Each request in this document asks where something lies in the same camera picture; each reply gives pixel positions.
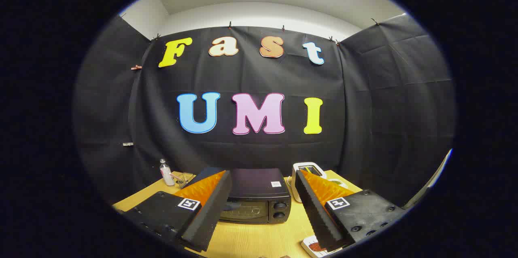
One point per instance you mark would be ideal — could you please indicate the white ribbed tray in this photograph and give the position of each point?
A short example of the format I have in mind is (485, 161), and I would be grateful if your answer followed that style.
(308, 244)

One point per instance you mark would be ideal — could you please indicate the small clear bottle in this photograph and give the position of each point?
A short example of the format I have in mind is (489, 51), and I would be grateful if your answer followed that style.
(166, 174)

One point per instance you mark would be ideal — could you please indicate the black toaster oven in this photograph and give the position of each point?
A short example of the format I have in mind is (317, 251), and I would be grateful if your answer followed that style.
(259, 185)

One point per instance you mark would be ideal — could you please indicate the pale grey furniture edge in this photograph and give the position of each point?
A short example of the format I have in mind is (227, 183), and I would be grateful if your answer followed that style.
(435, 177)

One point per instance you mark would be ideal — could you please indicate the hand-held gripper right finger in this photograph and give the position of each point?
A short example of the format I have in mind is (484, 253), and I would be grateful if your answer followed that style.
(313, 209)

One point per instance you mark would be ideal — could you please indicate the white pop-up toaster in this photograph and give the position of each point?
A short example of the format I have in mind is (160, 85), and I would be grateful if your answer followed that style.
(322, 171)

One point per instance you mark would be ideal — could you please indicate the red meat slice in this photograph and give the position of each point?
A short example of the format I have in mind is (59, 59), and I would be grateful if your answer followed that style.
(315, 246)

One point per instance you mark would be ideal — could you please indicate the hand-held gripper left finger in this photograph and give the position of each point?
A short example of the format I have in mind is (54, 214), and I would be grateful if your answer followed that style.
(214, 209)

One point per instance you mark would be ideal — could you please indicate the white divided condiment dish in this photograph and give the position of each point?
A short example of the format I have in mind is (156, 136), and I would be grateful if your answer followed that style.
(339, 181)

